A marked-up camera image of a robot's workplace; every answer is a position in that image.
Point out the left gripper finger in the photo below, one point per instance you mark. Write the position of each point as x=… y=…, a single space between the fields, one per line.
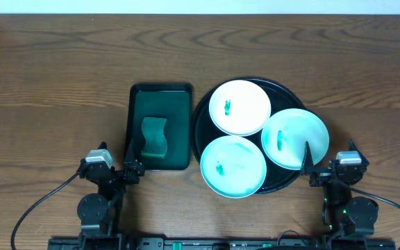
x=103 y=145
x=130 y=156

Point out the green wavy sponge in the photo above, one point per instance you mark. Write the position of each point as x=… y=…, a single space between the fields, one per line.
x=153 y=130

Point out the black rectangular tray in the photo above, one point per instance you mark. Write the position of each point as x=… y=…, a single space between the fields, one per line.
x=172 y=102

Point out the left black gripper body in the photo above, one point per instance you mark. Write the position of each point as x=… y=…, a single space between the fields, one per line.
x=115 y=172

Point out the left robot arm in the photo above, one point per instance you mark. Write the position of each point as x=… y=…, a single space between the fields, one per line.
x=100 y=212

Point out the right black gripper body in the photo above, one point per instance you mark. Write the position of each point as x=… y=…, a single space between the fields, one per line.
x=322 y=176

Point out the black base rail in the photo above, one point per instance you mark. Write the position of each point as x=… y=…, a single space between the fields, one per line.
x=158 y=243

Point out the white plate bottom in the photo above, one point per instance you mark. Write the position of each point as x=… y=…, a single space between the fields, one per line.
x=233 y=167

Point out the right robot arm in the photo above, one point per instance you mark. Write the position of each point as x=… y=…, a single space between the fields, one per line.
x=341 y=212

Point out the white plate top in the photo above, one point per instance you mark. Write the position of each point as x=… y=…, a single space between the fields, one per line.
x=239 y=107

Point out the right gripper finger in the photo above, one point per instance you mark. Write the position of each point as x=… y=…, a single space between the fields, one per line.
x=353 y=147
x=307 y=163

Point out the white plate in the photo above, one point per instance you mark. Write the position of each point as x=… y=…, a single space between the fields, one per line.
x=239 y=107
x=286 y=134
x=233 y=167

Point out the white plate right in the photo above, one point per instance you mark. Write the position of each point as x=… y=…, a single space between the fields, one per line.
x=286 y=134

